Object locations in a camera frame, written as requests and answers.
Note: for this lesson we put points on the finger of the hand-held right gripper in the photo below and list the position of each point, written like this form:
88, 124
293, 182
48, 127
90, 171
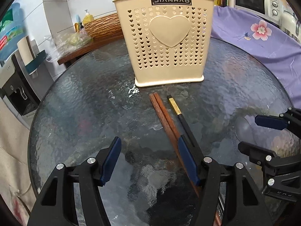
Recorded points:
270, 121
256, 150

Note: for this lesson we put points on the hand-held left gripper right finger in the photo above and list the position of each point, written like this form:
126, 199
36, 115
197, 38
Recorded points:
188, 160

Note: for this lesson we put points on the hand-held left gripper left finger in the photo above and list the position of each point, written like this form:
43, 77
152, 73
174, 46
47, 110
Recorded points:
110, 162

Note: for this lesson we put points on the black chopstick gold band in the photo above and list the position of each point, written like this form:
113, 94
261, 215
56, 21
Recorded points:
181, 118

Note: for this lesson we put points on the brown wooden chopstick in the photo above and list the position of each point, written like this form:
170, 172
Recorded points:
165, 115
162, 120

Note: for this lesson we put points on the beige perforated utensil holder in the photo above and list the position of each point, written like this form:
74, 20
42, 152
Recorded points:
164, 51

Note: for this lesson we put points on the round glass table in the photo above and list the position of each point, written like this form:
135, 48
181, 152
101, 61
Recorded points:
94, 103

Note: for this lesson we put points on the purple floral cloth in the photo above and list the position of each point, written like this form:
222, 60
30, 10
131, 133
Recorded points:
247, 44

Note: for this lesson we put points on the beige cloth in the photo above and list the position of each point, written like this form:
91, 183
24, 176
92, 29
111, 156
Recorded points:
16, 157

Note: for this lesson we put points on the white kettle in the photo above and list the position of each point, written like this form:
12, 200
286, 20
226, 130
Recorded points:
290, 23

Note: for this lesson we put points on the wooden counter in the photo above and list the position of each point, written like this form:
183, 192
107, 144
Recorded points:
77, 54

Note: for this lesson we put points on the white water dispenser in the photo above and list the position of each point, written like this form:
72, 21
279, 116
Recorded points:
18, 91

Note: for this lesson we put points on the white microwave oven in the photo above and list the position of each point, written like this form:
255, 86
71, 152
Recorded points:
254, 1

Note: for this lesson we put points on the teal paper towel holder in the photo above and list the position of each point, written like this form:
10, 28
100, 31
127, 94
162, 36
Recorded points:
37, 62

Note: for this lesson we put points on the clear plastic bag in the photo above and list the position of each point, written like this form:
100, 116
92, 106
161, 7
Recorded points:
70, 42

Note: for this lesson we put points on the brown ribbed basin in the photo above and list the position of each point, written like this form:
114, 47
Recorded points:
105, 27

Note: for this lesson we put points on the white paper towel roll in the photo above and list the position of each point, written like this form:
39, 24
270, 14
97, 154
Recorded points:
25, 51

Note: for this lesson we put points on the yellow soap pump bottle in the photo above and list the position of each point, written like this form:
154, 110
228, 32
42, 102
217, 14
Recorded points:
88, 18

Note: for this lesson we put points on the slim blue bottle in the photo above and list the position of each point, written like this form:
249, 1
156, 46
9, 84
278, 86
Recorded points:
77, 20

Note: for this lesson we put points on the blue water jug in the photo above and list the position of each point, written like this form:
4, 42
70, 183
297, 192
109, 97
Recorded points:
10, 33

